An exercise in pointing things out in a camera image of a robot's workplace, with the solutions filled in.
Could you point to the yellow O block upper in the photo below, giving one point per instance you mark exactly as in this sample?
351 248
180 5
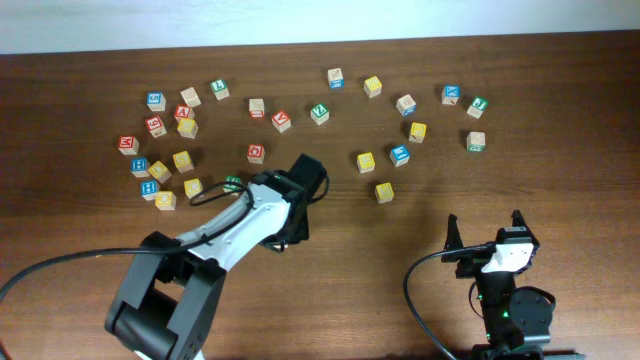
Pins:
159 172

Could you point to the red M block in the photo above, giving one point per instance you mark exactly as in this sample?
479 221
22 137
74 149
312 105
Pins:
128 145

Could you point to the blue D block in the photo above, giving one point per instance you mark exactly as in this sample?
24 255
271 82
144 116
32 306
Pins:
406 105

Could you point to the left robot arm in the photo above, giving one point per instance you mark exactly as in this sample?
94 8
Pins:
167 301

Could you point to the green V block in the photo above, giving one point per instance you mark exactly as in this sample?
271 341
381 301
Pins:
233 185

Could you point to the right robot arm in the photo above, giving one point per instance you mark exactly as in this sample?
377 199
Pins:
516 319

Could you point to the blue plus block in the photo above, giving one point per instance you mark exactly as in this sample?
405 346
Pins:
149 189

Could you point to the yellow top block far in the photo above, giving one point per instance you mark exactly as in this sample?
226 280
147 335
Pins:
372 86

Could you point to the yellow umbrella block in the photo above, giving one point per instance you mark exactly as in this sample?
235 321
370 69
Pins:
365 162

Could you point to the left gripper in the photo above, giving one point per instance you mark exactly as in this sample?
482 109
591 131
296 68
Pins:
301 233

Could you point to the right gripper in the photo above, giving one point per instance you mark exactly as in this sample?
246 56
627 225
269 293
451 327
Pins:
471 264

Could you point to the green Z block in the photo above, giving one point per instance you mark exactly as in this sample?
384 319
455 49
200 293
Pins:
319 114

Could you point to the yellow s block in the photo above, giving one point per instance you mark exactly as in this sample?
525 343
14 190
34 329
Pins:
183 161
384 192

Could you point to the blue side block far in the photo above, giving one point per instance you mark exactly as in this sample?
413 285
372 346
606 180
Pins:
335 78

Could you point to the red 6 block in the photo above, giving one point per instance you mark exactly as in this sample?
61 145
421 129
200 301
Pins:
155 126

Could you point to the red A block centre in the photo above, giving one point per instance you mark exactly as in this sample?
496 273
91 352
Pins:
281 121

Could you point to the yellow o block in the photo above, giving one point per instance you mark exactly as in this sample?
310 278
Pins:
165 200
159 172

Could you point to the plain wooden block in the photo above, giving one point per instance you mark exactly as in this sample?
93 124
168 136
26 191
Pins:
190 97

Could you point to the yellow block pencil side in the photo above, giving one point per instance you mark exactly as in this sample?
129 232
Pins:
417 132

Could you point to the green R block right side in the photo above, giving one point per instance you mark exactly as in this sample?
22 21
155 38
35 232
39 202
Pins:
475 141

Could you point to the red Q block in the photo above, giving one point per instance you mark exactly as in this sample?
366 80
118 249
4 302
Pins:
255 153

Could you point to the blue S block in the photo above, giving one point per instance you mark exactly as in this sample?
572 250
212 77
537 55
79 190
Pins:
156 101

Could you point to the red A block left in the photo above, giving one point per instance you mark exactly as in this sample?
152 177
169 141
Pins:
184 112

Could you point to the blue I block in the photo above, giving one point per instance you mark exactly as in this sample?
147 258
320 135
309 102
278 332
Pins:
399 155

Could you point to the yellow O block lower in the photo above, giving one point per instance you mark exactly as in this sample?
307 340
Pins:
165 200

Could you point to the yellow block upper left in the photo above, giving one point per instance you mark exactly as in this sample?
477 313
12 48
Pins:
188 128

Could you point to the blue X block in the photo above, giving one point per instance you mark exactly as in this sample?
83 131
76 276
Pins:
450 94

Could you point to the blue H block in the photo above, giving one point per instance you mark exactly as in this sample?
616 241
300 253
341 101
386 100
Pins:
140 167

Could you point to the red a block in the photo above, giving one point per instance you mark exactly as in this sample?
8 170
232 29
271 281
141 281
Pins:
184 112
281 121

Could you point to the yellow C block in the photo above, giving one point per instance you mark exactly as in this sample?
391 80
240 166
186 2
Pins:
193 187

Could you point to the green J block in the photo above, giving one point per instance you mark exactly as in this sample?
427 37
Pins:
477 107

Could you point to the green L block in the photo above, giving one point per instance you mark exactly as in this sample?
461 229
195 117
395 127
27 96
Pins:
220 89

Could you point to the red side plain block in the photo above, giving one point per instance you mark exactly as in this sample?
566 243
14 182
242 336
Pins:
256 107

